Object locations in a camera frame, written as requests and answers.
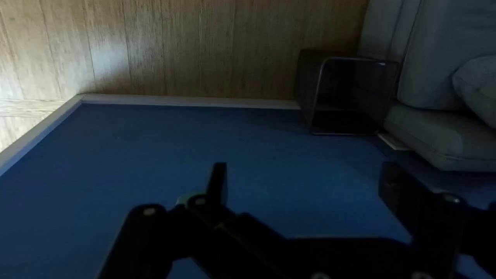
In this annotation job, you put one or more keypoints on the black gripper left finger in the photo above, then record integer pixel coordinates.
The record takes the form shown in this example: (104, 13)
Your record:
(155, 242)

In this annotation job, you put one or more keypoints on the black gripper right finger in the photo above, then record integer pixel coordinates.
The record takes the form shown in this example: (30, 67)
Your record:
(439, 227)

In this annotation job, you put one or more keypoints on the grey sofa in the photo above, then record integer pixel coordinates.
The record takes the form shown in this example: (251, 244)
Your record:
(439, 140)

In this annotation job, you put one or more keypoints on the white baseboard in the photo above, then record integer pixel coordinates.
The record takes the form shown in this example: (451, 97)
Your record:
(155, 100)

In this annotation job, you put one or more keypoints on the grey plain pillow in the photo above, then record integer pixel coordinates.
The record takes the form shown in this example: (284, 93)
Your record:
(481, 87)

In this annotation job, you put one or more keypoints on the black trash bin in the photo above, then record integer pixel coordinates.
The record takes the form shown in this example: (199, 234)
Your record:
(346, 98)

